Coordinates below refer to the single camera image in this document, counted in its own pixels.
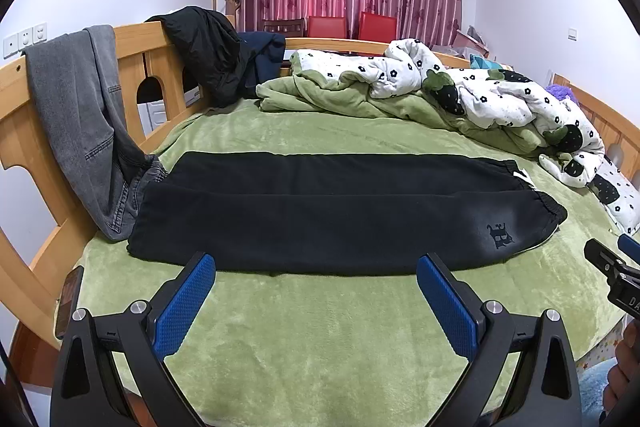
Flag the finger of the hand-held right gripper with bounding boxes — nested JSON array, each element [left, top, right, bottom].
[[583, 239, 628, 279], [617, 234, 640, 259]]

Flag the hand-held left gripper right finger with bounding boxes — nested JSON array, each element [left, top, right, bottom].
[[416, 253, 583, 427]]

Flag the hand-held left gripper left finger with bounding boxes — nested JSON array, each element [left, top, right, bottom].
[[50, 251, 217, 427]]

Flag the black pants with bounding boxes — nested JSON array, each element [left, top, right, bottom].
[[126, 151, 568, 278]]

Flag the person's right hand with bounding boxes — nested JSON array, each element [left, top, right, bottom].
[[602, 321, 640, 414]]

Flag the floral pillow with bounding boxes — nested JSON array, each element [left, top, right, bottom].
[[587, 157, 640, 238]]

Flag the person's leg in blue jeans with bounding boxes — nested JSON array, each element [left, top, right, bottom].
[[579, 357, 617, 427]]

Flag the dark phone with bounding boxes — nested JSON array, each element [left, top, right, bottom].
[[56, 266, 85, 339]]

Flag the green fleece blanket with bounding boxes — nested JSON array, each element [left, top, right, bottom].
[[75, 99, 626, 427]]

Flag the purple plush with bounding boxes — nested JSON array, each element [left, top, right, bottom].
[[545, 83, 576, 105]]

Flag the grey jeans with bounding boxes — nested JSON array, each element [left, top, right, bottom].
[[22, 25, 168, 242]]

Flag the green and white floral quilt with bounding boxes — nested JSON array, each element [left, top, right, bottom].
[[256, 38, 607, 190]]

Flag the pile of boxes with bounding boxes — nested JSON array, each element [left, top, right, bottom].
[[452, 26, 497, 62]]

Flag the black jacket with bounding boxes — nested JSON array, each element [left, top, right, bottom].
[[145, 6, 258, 108]]

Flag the navy garment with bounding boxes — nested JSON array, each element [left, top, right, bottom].
[[235, 32, 287, 100]]

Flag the red chair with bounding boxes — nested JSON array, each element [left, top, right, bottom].
[[307, 15, 347, 40], [359, 11, 398, 42]]

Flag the dark wooden chair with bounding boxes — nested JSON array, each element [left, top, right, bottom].
[[263, 19, 306, 35]]

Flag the wooden coat rack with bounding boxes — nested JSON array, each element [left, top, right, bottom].
[[212, 0, 244, 30]]

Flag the wooden bed frame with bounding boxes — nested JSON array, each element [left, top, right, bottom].
[[0, 23, 640, 353]]

